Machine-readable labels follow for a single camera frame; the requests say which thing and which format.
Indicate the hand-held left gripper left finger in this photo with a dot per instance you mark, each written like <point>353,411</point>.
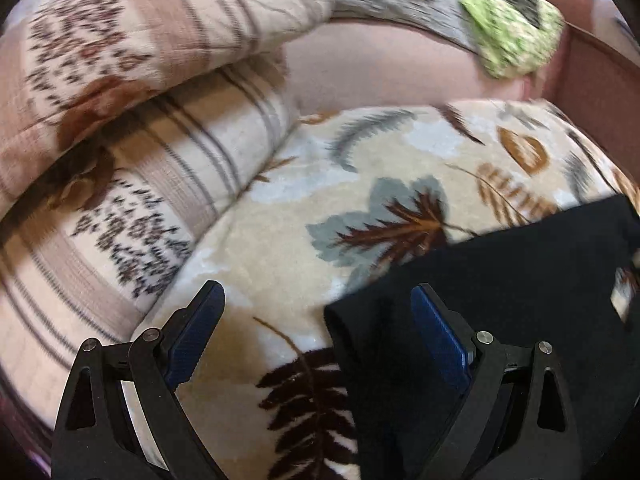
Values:
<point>196,336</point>

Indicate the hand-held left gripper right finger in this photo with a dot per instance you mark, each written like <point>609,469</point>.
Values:
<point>440,336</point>

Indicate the black pants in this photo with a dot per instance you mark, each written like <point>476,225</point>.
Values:
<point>505,280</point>

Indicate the leaf print plush blanket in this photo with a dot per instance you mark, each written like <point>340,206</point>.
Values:
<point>300,240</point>

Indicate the striped beige folded quilt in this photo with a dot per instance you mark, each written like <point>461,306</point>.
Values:
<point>150,125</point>

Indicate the pink sofa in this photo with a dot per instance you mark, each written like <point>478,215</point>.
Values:
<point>380,70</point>

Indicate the green patterned folded cloth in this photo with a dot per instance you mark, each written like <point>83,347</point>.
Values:
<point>505,35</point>

